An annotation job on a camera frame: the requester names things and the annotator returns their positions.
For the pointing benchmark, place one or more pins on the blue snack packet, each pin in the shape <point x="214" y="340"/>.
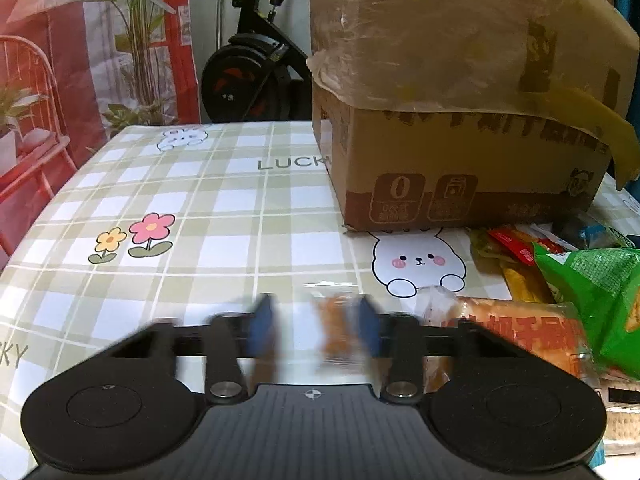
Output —
<point x="595" y="232"/>

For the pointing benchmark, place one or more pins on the black exercise bike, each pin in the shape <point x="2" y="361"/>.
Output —
<point x="250" y="75"/>

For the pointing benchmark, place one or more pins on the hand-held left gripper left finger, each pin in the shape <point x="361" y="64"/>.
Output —
<point x="261" y="330"/>

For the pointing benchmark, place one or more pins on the yellow snack packet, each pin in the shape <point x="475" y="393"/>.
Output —
<point x="525" y="282"/>

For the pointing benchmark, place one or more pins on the clear biscuit packet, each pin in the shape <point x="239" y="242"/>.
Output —
<point x="622" y="415"/>

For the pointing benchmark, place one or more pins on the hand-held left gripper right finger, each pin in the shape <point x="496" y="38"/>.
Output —
<point x="369" y="330"/>

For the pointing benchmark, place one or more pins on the orange bread packet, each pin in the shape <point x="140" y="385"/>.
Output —
<point x="525" y="330"/>

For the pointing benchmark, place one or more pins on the small orange snack packet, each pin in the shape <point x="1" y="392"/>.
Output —
<point x="335" y="330"/>

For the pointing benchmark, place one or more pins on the cardboard box with plastic liner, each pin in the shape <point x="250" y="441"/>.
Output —
<point x="425" y="35"/>

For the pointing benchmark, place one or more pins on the green snack bag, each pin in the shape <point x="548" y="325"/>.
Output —
<point x="600" y="300"/>

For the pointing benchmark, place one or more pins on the red snack packet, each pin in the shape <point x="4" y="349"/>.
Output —
<point x="520" y="245"/>

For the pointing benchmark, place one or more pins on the brown cardboard box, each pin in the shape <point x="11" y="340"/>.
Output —
<point x="450" y="175"/>

